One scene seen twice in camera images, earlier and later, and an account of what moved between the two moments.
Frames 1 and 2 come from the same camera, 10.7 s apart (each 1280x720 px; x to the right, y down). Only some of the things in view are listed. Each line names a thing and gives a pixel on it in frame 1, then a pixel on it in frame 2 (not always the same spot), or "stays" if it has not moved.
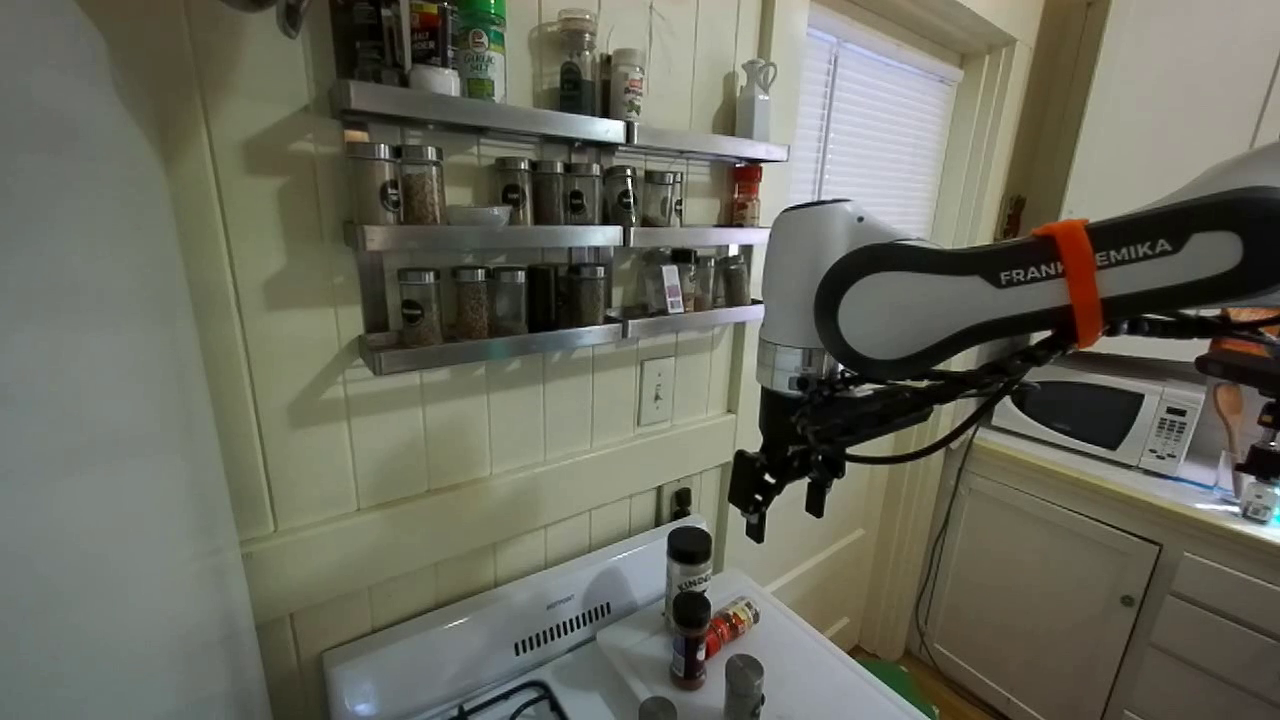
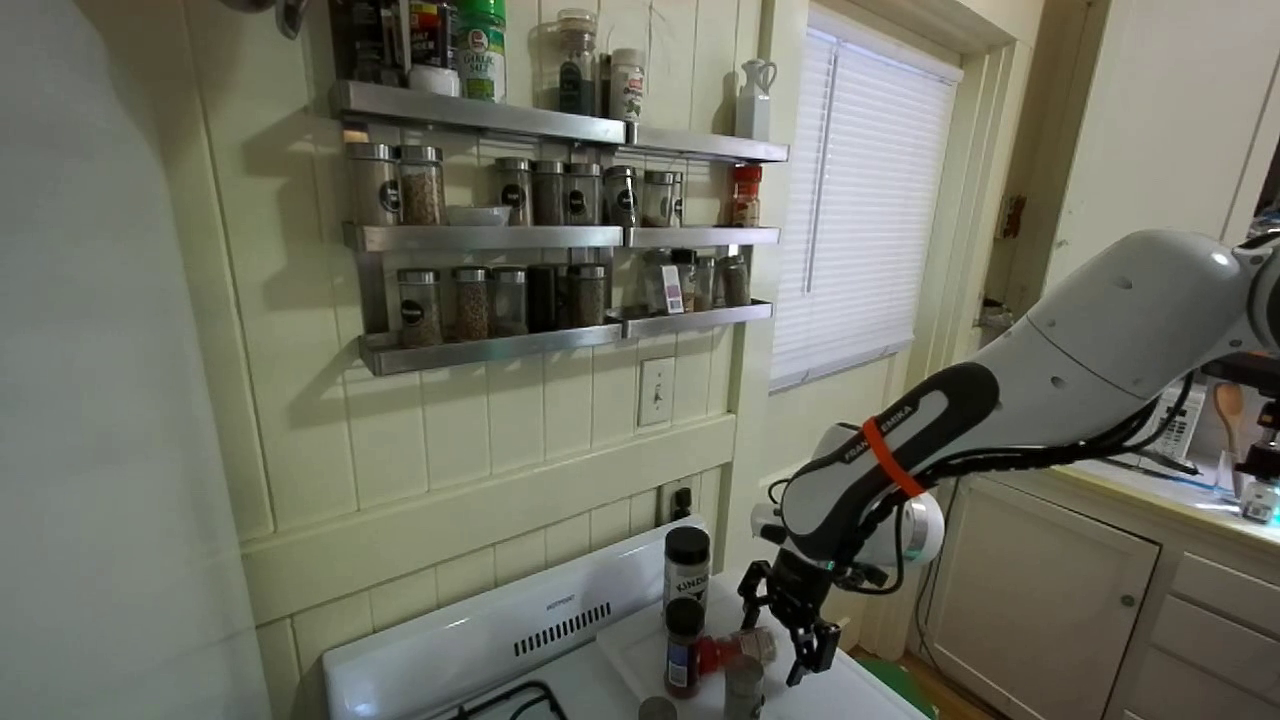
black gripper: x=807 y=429 to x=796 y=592
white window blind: x=881 y=131 stays
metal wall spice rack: x=509 y=222 stays
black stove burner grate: x=546 y=691 stays
